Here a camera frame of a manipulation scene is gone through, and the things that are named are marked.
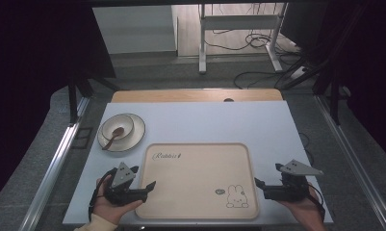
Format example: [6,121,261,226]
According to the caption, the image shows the white metal desk frame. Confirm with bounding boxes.
[197,3,289,75]

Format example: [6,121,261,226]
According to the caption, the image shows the black metal stand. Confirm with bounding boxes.
[65,75,121,125]
[278,3,372,126]

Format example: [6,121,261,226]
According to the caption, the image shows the person's right hand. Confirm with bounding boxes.
[276,182,326,223]

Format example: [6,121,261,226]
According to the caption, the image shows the aluminium floor rail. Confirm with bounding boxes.
[17,95,91,231]
[313,94,386,231]

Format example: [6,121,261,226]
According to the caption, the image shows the wooden desk top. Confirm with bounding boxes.
[111,89,284,104]

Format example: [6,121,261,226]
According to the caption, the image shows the person's left hand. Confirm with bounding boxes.
[91,175,144,225]

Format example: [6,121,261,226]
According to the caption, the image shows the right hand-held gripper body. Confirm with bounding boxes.
[262,159,325,204]

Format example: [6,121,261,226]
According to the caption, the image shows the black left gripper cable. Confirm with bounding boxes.
[88,167,118,223]

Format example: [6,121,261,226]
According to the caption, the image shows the brown wooden spoon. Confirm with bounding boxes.
[101,126,125,151]

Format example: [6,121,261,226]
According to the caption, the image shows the white power strip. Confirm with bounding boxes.
[290,65,308,81]

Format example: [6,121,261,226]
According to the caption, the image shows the white partition panel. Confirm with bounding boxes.
[91,4,179,56]

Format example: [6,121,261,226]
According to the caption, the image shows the black floor cables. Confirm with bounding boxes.
[202,28,305,90]

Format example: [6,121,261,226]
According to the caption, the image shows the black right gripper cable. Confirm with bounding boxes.
[307,183,327,222]

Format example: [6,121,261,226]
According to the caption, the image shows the white bowl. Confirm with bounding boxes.
[101,115,136,141]

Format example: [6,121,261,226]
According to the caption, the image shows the white plate with dark rim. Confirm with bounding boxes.
[96,113,146,153]

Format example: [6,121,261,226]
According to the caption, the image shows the beige tray with rabbit print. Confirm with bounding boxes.
[135,142,260,220]

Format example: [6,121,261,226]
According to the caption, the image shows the dark curtain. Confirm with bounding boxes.
[0,0,117,208]
[280,0,386,158]

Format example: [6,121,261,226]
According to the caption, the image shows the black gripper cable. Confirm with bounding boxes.
[307,183,327,222]
[88,167,118,223]

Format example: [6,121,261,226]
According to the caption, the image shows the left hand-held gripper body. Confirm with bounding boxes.
[103,162,149,207]

